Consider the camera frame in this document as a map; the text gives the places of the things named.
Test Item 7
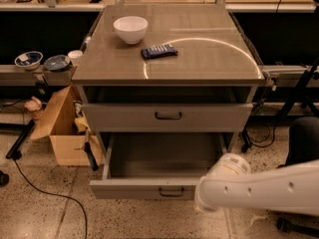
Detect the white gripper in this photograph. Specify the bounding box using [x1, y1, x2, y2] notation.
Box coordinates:
[194, 176, 216, 213]

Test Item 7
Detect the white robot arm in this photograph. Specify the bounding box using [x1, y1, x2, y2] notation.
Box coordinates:
[194, 153, 319, 216]

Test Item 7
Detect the blue snack packet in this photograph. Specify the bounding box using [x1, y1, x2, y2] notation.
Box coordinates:
[141, 44, 178, 59]

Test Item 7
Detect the grey drawer cabinet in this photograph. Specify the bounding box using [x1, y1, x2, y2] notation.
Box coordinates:
[72, 4, 264, 148]

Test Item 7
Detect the black floor cable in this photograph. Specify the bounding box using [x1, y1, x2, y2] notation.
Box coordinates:
[13, 157, 89, 239]

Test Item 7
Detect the cardboard box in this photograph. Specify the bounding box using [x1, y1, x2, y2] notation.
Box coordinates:
[30, 86, 90, 166]

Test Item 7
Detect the blue patterned white bowl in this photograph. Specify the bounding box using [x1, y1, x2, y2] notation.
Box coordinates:
[14, 51, 43, 71]

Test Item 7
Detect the black tripod leg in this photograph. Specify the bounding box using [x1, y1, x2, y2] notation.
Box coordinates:
[6, 120, 35, 160]

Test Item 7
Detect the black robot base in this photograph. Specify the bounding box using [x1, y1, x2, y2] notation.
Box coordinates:
[279, 117, 319, 167]

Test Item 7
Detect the grey drawer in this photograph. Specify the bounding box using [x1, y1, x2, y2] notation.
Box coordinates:
[90, 132, 226, 199]
[84, 104, 252, 132]

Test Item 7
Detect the grey top drawer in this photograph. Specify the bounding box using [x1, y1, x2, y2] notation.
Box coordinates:
[84, 104, 252, 132]

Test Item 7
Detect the black caster wheel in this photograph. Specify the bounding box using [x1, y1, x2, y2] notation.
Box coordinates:
[0, 170, 9, 186]

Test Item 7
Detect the blue plate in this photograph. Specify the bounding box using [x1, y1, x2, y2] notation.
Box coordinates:
[44, 55, 71, 72]

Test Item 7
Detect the pink toy figure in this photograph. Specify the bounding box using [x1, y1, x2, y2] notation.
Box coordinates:
[24, 97, 44, 120]

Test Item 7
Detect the small white cup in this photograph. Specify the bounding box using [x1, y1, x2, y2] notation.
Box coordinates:
[68, 50, 83, 65]

